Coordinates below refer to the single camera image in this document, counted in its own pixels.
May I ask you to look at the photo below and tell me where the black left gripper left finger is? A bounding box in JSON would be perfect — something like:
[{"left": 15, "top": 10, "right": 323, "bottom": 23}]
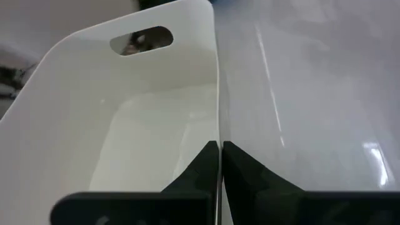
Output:
[{"left": 49, "top": 140, "right": 219, "bottom": 225}]

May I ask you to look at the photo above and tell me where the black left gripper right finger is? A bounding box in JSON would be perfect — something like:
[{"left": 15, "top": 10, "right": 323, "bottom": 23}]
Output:
[{"left": 222, "top": 141, "right": 400, "bottom": 225}]

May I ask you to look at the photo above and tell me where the white plastic bin with handle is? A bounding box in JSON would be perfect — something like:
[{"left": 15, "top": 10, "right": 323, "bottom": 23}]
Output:
[{"left": 0, "top": 0, "right": 234, "bottom": 225}]

